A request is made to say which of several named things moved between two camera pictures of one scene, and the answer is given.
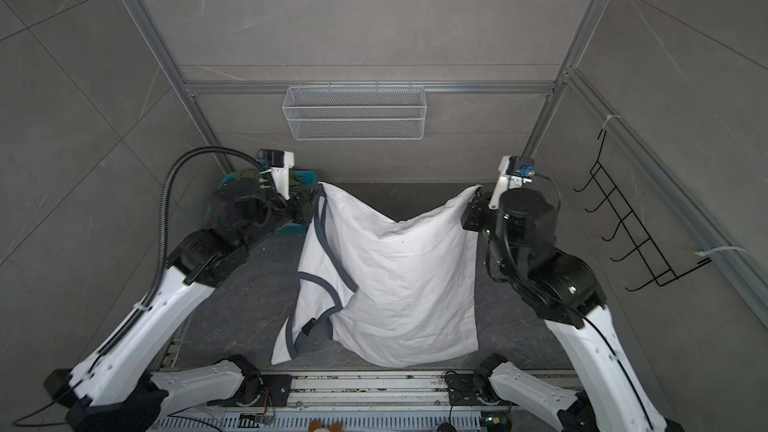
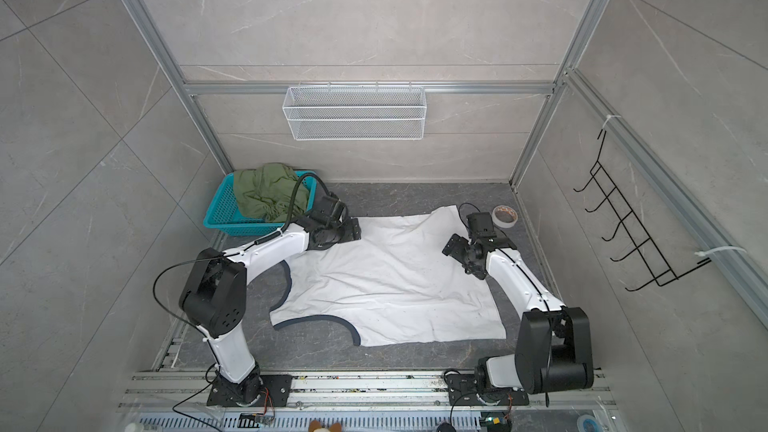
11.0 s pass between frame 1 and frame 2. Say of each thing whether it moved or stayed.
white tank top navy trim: moved
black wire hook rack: stayed
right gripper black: moved
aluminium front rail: stayed
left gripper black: moved
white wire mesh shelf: stayed
